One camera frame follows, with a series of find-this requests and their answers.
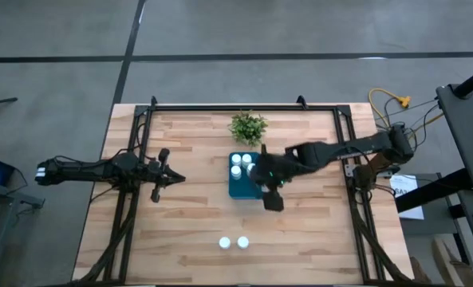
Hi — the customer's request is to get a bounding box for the grey metal stand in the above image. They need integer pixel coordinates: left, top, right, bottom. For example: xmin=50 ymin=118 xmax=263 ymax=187
xmin=0 ymin=179 xmax=45 ymax=287

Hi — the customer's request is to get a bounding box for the black cable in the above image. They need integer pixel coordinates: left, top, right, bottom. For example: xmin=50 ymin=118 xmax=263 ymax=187
xmin=383 ymin=97 xmax=439 ymax=132

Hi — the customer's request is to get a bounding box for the black metal rig frame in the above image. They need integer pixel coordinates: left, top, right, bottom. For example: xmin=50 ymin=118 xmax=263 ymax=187
xmin=70 ymin=95 xmax=415 ymax=287

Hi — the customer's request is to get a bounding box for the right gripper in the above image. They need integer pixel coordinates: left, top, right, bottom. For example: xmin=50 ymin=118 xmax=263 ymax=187
xmin=255 ymin=143 xmax=297 ymax=212

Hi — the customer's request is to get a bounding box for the yellow power cable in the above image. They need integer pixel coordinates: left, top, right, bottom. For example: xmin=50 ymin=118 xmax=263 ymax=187
xmin=368 ymin=87 xmax=447 ymax=135

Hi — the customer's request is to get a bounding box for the green plant in white pot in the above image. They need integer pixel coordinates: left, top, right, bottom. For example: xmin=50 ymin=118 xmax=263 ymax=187
xmin=227 ymin=110 xmax=269 ymax=147

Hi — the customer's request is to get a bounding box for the dark grey desk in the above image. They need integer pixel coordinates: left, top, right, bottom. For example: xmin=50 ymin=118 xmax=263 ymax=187
xmin=435 ymin=81 xmax=473 ymax=195

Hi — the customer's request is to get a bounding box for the blue plastic basket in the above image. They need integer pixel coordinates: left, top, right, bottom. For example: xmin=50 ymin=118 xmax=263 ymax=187
xmin=228 ymin=151 xmax=266 ymax=200

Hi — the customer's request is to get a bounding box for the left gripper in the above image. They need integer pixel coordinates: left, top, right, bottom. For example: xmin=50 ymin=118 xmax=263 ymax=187
xmin=140 ymin=149 xmax=187 ymax=203

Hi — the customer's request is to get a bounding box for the white paper sheet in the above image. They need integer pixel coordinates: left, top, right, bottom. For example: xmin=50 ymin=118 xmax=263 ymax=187
xmin=390 ymin=174 xmax=425 ymax=221

